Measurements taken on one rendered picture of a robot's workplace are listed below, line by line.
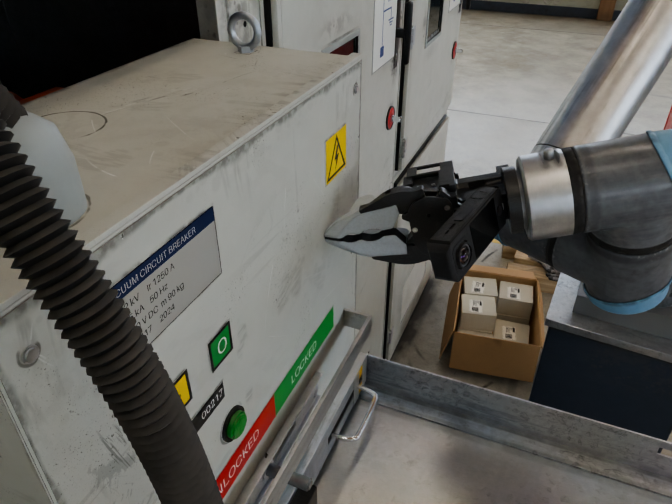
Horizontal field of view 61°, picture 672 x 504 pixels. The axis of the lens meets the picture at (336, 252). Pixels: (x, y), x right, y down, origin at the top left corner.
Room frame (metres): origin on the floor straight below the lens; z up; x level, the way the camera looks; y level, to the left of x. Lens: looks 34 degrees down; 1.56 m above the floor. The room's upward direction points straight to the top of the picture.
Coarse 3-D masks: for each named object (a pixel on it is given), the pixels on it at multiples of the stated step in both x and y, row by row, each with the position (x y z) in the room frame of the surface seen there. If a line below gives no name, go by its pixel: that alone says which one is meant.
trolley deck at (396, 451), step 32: (352, 416) 0.60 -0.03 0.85; (384, 416) 0.60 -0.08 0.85; (352, 448) 0.54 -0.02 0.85; (384, 448) 0.54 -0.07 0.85; (416, 448) 0.54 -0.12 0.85; (448, 448) 0.54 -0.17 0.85; (480, 448) 0.54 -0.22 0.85; (512, 448) 0.54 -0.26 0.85; (320, 480) 0.49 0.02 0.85; (352, 480) 0.49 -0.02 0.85; (384, 480) 0.49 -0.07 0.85; (416, 480) 0.49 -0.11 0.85; (448, 480) 0.49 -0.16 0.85; (480, 480) 0.49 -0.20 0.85; (512, 480) 0.49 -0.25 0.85; (544, 480) 0.49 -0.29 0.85; (576, 480) 0.49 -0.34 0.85; (608, 480) 0.49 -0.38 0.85
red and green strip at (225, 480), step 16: (320, 336) 0.52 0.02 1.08; (304, 352) 0.48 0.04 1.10; (304, 368) 0.48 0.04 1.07; (288, 384) 0.44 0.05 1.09; (272, 400) 0.41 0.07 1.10; (272, 416) 0.41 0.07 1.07; (256, 432) 0.38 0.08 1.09; (240, 448) 0.35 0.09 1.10; (240, 464) 0.35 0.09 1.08; (224, 480) 0.32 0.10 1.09; (224, 496) 0.32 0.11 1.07
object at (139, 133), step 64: (128, 64) 0.61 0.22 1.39; (192, 64) 0.61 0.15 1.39; (256, 64) 0.61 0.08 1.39; (320, 64) 0.61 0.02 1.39; (64, 128) 0.43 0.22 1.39; (128, 128) 0.43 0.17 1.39; (192, 128) 0.43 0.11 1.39; (256, 128) 0.42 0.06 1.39; (128, 192) 0.32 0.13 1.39; (0, 256) 0.25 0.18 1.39; (0, 384) 0.19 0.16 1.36; (0, 448) 0.20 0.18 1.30
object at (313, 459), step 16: (352, 368) 0.63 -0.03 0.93; (352, 384) 0.60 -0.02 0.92; (336, 400) 0.56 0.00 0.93; (352, 400) 0.60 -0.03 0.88; (336, 416) 0.54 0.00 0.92; (320, 432) 0.51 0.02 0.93; (336, 432) 0.54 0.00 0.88; (320, 448) 0.49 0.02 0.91; (304, 464) 0.46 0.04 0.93; (320, 464) 0.49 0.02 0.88; (288, 496) 0.41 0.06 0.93
